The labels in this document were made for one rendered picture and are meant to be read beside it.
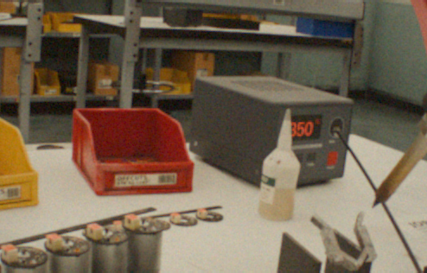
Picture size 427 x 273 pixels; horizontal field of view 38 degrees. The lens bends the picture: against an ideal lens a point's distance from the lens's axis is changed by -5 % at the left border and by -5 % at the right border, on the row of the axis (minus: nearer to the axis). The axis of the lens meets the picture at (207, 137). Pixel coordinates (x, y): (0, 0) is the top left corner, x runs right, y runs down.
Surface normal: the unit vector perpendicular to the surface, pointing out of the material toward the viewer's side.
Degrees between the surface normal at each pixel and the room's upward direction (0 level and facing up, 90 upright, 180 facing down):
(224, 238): 0
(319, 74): 90
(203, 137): 90
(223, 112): 90
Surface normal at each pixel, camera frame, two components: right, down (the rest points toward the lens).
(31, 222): 0.09, -0.97
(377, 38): -0.86, 0.04
